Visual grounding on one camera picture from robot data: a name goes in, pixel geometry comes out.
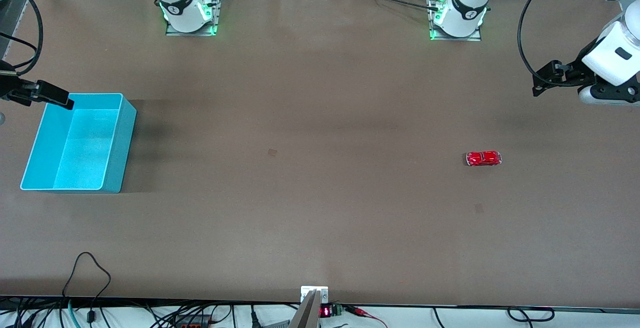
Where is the red beetle toy car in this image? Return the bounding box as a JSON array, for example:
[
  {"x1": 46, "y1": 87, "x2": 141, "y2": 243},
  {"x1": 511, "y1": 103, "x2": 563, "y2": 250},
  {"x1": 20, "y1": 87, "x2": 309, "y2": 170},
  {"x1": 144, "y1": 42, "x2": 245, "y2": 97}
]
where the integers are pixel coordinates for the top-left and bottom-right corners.
[{"x1": 466, "y1": 151, "x2": 502, "y2": 167}]

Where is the blue plastic box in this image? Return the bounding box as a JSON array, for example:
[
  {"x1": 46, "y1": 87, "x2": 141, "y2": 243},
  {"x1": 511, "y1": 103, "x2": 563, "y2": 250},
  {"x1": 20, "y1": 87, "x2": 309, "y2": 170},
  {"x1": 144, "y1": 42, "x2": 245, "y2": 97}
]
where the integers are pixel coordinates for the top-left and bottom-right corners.
[{"x1": 20, "y1": 93, "x2": 137, "y2": 194}]

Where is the black power strip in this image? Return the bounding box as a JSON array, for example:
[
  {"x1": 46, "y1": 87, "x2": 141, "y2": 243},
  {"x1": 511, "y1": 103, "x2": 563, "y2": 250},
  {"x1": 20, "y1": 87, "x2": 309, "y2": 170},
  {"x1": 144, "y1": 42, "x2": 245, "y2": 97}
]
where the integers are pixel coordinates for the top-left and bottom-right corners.
[{"x1": 172, "y1": 315, "x2": 212, "y2": 328}]

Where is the grey metal bar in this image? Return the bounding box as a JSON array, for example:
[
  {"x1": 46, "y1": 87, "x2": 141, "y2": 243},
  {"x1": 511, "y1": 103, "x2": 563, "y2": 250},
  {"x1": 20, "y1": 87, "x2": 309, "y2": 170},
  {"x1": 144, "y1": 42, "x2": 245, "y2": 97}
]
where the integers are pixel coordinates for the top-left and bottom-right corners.
[{"x1": 289, "y1": 289, "x2": 321, "y2": 328}]

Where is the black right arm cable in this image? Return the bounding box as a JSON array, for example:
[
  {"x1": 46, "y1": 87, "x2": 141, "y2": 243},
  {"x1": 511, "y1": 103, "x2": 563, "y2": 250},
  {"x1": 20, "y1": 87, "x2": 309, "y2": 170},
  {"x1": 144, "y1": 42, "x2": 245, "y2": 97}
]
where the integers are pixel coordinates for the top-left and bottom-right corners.
[{"x1": 0, "y1": 0, "x2": 45, "y2": 76}]

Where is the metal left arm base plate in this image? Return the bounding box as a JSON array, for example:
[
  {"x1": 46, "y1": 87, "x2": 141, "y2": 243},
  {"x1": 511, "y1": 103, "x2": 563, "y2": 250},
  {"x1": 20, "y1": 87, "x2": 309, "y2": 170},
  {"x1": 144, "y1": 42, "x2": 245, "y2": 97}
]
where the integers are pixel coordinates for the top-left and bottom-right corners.
[{"x1": 429, "y1": 0, "x2": 482, "y2": 42}]

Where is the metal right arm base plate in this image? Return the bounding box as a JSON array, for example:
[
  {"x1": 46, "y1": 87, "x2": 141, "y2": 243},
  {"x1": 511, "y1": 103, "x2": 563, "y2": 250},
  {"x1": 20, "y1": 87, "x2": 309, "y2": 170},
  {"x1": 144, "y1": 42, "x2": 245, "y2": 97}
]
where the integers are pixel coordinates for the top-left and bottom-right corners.
[{"x1": 165, "y1": 0, "x2": 223, "y2": 37}]

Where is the teal cable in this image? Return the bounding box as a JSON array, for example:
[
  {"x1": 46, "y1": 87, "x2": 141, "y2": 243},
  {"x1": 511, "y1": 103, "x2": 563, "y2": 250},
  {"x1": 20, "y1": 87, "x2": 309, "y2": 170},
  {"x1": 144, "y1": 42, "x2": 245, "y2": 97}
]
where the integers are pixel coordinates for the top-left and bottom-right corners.
[{"x1": 66, "y1": 300, "x2": 82, "y2": 328}]

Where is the black looped cable with plug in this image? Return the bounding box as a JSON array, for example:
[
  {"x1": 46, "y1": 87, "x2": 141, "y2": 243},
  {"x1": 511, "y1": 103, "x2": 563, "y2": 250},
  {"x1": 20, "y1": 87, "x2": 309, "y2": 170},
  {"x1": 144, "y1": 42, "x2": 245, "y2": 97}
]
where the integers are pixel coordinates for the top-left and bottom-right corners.
[{"x1": 62, "y1": 252, "x2": 112, "y2": 323}]

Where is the black coiled cable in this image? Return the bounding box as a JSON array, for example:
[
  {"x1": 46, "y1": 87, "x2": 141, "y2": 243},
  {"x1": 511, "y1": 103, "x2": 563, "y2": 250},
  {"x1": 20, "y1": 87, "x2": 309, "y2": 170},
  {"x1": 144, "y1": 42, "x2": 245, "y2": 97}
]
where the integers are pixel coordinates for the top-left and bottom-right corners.
[{"x1": 507, "y1": 306, "x2": 555, "y2": 323}]

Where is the red clip lead cable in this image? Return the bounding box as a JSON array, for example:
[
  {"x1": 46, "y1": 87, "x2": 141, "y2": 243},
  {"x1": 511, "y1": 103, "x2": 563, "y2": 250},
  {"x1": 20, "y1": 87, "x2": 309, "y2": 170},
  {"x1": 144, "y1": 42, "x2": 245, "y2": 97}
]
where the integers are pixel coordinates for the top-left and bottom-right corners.
[{"x1": 345, "y1": 305, "x2": 389, "y2": 328}]

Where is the white mounting bracket plate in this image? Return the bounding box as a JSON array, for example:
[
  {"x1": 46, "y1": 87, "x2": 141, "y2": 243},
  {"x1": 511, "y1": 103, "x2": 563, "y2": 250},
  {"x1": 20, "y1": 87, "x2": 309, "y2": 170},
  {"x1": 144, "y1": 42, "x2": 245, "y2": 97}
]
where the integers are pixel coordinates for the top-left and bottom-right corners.
[{"x1": 300, "y1": 286, "x2": 329, "y2": 303}]

